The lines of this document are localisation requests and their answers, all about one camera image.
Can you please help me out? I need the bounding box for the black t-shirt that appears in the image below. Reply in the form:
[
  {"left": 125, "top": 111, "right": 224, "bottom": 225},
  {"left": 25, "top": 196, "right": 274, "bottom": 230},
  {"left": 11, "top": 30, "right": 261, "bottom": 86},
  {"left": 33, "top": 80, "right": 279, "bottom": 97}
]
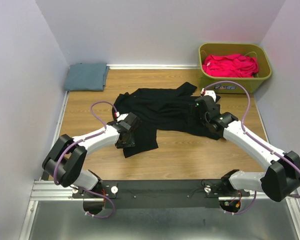
[{"left": 114, "top": 82, "right": 220, "bottom": 158}]

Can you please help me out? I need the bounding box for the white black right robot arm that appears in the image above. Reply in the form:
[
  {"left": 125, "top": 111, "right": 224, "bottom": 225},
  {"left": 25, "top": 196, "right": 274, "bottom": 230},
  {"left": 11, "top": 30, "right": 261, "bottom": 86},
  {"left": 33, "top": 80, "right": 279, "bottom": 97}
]
[{"left": 191, "top": 95, "right": 300, "bottom": 202}]

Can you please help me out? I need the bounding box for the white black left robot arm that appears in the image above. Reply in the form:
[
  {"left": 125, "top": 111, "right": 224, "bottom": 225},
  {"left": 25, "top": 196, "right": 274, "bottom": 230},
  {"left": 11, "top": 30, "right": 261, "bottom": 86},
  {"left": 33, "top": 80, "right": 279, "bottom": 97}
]
[{"left": 42, "top": 112, "right": 141, "bottom": 198}]

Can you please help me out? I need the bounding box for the pink t-shirt in bin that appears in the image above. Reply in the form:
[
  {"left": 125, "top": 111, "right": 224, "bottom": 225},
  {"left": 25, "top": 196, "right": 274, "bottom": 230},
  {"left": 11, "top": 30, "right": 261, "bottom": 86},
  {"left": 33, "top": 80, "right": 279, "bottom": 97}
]
[{"left": 202, "top": 53, "right": 259, "bottom": 78}]

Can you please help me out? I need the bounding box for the folded blue-grey t-shirt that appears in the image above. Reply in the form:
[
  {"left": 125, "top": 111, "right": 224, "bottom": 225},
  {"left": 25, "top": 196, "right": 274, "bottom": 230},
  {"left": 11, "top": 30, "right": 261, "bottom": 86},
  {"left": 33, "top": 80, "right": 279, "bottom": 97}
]
[{"left": 63, "top": 63, "right": 110, "bottom": 92}]

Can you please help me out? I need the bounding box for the olive green plastic bin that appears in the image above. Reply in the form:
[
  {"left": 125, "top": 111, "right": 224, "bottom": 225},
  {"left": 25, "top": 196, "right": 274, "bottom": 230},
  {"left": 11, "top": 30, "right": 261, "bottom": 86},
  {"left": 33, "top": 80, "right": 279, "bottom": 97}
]
[{"left": 197, "top": 42, "right": 272, "bottom": 94}]

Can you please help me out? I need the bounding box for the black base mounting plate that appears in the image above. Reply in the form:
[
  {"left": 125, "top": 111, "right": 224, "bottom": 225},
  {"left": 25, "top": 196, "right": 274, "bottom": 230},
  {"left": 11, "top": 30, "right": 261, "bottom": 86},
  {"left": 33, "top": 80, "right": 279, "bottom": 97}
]
[{"left": 72, "top": 178, "right": 251, "bottom": 210}]

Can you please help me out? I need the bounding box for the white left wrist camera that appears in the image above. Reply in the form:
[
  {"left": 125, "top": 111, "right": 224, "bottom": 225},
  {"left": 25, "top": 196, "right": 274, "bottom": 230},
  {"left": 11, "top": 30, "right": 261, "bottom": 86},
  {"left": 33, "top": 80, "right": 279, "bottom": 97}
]
[{"left": 114, "top": 112, "right": 129, "bottom": 122}]

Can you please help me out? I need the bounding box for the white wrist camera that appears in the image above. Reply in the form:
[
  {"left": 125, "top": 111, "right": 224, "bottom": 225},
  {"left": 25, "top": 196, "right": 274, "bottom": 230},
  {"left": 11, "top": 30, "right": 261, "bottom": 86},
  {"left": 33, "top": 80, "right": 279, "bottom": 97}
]
[
  {"left": 114, "top": 112, "right": 129, "bottom": 122},
  {"left": 200, "top": 88, "right": 217, "bottom": 102}
]

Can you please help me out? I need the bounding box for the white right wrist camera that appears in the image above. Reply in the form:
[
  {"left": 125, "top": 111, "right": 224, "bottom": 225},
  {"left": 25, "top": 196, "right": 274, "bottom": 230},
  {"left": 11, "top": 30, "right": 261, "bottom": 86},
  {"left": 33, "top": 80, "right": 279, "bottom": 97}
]
[{"left": 200, "top": 88, "right": 217, "bottom": 102}]

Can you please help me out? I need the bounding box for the aluminium frame rail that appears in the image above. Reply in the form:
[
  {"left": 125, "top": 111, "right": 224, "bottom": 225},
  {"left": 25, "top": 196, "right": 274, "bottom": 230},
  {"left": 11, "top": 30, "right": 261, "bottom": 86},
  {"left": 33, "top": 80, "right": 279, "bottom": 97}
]
[{"left": 19, "top": 89, "right": 300, "bottom": 240}]

